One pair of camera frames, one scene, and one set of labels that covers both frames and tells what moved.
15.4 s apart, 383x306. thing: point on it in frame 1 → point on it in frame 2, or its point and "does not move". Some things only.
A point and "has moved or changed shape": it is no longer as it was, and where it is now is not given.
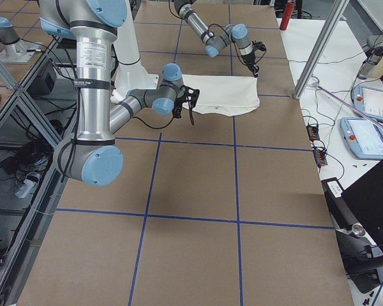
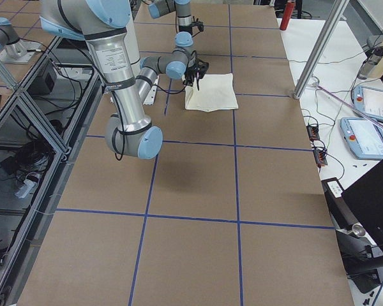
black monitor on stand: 364,218 does not move
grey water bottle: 371,62 does not move
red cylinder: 286,15 does not move
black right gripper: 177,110 → 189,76
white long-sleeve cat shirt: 224,95 has moved or changed shape
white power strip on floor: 25,189 does not move
